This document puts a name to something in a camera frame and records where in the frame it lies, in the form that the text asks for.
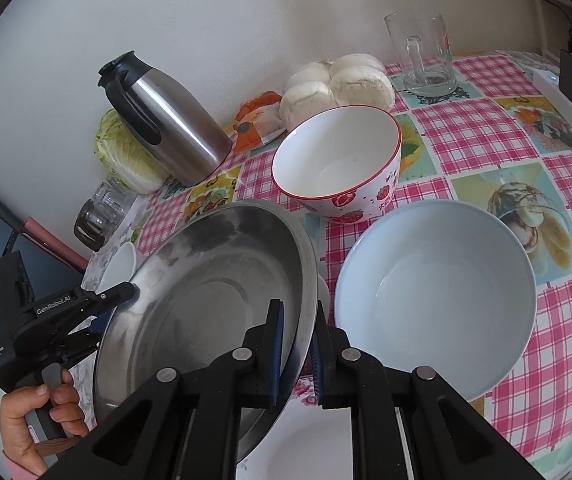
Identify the bag of white buns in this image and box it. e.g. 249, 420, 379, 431
279, 53, 394, 128

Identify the pink checked tablecloth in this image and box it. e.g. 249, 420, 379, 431
136, 50, 572, 480

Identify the stainless steel thermos jug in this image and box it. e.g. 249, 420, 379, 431
97, 51, 233, 187

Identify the small white cup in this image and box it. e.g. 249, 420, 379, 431
100, 242, 138, 295

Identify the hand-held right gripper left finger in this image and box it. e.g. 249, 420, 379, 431
63, 299, 287, 480

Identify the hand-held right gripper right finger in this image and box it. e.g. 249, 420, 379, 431
309, 304, 547, 480

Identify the glass jar with dark lid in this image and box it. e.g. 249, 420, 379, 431
73, 199, 118, 253

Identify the large steel basin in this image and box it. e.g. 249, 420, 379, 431
91, 199, 320, 466

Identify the white floral rim plate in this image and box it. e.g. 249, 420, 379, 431
237, 272, 362, 480

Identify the person's left forearm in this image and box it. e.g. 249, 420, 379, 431
3, 452, 34, 480

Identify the person's left hand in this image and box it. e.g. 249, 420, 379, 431
0, 384, 90, 476

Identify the clear glass mug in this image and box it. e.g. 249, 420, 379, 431
384, 12, 459, 97

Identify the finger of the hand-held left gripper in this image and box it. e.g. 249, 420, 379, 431
83, 281, 137, 313
58, 312, 114, 366

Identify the napa cabbage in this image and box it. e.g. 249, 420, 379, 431
93, 110, 169, 195

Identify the white strawberry print bowl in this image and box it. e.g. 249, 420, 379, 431
271, 105, 403, 225

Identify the light blue bowl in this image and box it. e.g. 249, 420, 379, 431
334, 200, 538, 403

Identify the clear glass jar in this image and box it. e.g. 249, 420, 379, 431
93, 179, 137, 217

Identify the orange printed packet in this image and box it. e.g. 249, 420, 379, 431
233, 91, 288, 153

